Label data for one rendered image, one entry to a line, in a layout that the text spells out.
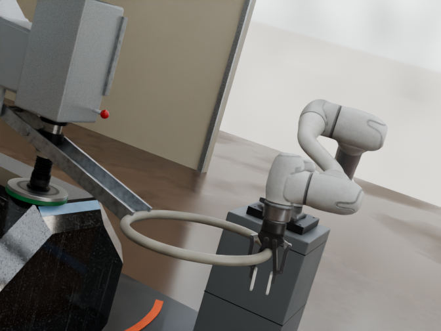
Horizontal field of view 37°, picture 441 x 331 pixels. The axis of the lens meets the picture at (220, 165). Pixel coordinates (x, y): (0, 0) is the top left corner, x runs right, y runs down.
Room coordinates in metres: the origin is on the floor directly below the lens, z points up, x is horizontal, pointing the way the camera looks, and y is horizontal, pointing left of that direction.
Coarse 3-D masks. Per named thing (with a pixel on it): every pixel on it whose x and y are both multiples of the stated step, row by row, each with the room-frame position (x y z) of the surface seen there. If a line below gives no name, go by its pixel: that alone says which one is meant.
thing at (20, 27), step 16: (0, 0) 2.40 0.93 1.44; (0, 16) 2.29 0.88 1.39; (16, 16) 2.40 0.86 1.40; (0, 32) 2.26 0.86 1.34; (16, 32) 2.23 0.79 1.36; (0, 48) 2.25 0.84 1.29; (16, 48) 2.22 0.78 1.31; (0, 64) 2.24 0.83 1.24; (16, 64) 2.22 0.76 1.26; (0, 80) 2.24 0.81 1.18; (16, 80) 2.21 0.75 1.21; (0, 96) 2.25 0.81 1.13; (0, 112) 2.26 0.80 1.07
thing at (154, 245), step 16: (128, 224) 1.92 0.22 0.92; (208, 224) 2.21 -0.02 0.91; (224, 224) 2.20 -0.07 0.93; (144, 240) 1.80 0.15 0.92; (256, 240) 2.09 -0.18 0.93; (176, 256) 1.76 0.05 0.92; (192, 256) 1.75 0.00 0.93; (208, 256) 1.76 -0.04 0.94; (224, 256) 1.78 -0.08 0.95; (240, 256) 1.81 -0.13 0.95; (256, 256) 1.85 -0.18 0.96
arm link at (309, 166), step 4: (304, 160) 2.96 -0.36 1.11; (308, 160) 2.97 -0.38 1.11; (304, 164) 2.94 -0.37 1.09; (308, 164) 2.95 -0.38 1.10; (312, 164) 2.97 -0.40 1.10; (304, 168) 2.93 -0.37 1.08; (308, 168) 2.94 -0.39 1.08; (312, 168) 2.95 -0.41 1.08; (312, 172) 2.95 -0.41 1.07; (316, 172) 2.97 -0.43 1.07; (296, 204) 2.93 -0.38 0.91; (300, 204) 2.95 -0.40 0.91
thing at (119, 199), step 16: (16, 112) 2.39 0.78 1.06; (16, 128) 2.24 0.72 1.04; (32, 128) 2.21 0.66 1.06; (32, 144) 2.21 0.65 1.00; (48, 144) 2.18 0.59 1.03; (64, 144) 2.29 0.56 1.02; (64, 160) 2.15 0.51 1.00; (80, 160) 2.26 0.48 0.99; (80, 176) 2.12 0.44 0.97; (96, 176) 2.22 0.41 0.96; (112, 176) 2.20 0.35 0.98; (96, 192) 2.09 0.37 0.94; (112, 192) 2.18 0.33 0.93; (128, 192) 2.17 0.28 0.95; (112, 208) 2.06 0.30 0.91; (128, 208) 2.03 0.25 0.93; (144, 208) 2.14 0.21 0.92
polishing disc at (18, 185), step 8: (8, 184) 2.20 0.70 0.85; (16, 184) 2.23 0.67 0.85; (24, 184) 2.25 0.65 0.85; (16, 192) 2.16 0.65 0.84; (24, 192) 2.16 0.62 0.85; (32, 192) 2.18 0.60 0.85; (40, 192) 2.21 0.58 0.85; (48, 192) 2.23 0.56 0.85; (56, 192) 2.26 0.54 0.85; (64, 192) 2.29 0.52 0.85; (40, 200) 2.16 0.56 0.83; (48, 200) 2.17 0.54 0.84; (56, 200) 2.20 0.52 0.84
